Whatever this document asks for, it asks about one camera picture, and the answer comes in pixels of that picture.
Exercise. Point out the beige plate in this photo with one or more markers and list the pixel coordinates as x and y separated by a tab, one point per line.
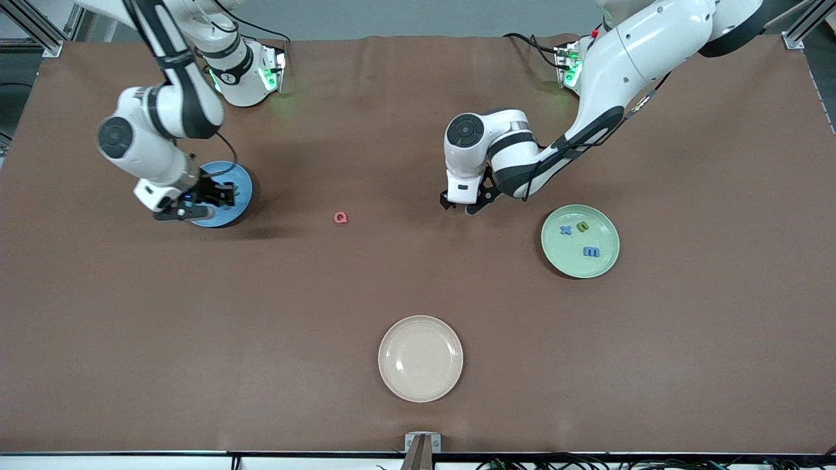
420	359

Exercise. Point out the pink foam letter Q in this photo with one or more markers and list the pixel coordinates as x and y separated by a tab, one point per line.
336	217

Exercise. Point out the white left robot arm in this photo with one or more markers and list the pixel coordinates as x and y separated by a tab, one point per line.
640	52

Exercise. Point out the blue plate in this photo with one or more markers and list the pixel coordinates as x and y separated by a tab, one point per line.
243	196

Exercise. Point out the blue foam letter m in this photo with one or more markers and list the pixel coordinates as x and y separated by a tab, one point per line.
592	251

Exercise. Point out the brown table mat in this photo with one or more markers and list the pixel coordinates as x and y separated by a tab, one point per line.
418	281

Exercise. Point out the aluminium frame profile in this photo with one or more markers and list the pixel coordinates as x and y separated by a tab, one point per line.
793	38
49	42

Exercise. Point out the left arm base connector plate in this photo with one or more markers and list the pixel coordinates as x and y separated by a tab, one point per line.
563	65

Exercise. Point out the light green plate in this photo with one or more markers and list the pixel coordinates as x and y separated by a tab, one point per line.
568	258

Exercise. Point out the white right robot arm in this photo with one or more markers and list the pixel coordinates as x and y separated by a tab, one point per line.
153	160

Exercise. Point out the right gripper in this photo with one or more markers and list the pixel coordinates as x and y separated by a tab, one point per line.
208	192

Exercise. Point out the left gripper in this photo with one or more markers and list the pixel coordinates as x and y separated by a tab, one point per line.
444	201

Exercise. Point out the grey metal camera mount bracket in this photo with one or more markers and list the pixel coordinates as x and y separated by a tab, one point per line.
422	450

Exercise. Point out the right arm base connector plate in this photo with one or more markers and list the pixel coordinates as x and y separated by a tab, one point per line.
277	65

